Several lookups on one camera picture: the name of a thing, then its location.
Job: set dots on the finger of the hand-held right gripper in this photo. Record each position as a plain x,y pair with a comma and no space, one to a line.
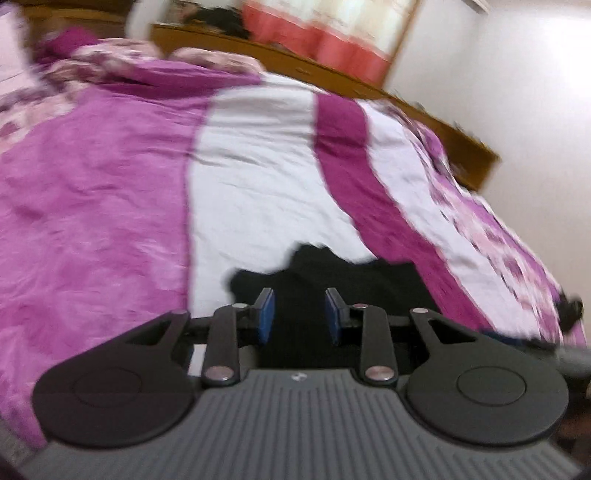
572,310

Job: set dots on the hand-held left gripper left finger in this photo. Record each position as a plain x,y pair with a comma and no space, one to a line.
267,318

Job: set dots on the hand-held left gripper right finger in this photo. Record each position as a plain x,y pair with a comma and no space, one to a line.
333,318

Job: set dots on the black garment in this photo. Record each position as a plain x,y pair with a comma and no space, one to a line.
314,272

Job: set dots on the purple and white blanket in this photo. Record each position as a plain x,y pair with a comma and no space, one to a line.
92,207

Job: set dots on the orange and cream curtain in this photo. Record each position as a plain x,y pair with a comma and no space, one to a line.
332,27

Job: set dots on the dark cloth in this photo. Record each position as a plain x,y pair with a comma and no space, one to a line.
221,18

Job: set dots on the floral pink quilt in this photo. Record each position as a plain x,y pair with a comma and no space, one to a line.
106,60

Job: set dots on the wooden bed frame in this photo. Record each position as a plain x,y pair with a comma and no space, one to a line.
332,74

